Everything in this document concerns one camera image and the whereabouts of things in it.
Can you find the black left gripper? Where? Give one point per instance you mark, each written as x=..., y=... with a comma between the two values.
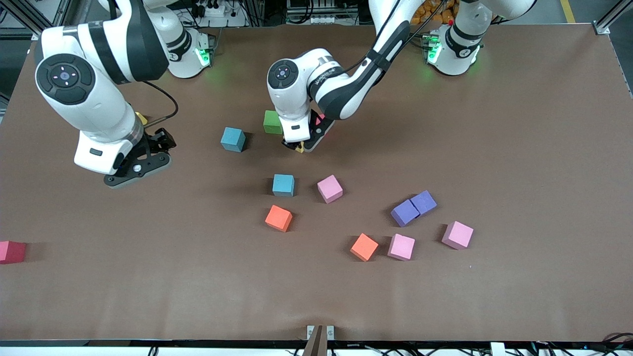
x=315, y=124

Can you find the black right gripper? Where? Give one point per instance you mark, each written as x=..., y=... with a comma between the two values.
x=154, y=142

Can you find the red foam cube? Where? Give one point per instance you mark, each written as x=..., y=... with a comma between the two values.
x=320, y=118
x=11, y=251

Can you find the green foam cube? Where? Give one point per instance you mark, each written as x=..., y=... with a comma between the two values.
x=271, y=122

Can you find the blue foam cube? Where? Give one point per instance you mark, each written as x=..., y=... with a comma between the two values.
x=283, y=184
x=232, y=139

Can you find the pink foam cube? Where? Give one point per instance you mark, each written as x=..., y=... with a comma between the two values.
x=329, y=188
x=401, y=246
x=458, y=234

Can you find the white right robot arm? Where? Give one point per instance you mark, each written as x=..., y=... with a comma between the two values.
x=99, y=99

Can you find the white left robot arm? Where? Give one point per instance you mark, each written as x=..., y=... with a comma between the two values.
x=346, y=89

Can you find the orange foam cube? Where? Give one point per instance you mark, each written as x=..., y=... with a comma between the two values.
x=364, y=246
x=278, y=218

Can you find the purple foam cube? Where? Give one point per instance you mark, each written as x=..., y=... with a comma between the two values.
x=424, y=201
x=404, y=212

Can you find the white power strip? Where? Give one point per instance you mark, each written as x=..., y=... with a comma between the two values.
x=217, y=10

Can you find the pile of orange bags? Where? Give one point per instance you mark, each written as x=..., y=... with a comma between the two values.
x=435, y=12

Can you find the tan vertical strut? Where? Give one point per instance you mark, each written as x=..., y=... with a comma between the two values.
x=314, y=343

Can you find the aluminium frame rail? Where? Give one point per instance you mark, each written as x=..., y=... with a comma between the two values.
x=615, y=12
x=69, y=11

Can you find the small metal table bracket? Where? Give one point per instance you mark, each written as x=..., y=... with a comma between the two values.
x=310, y=332

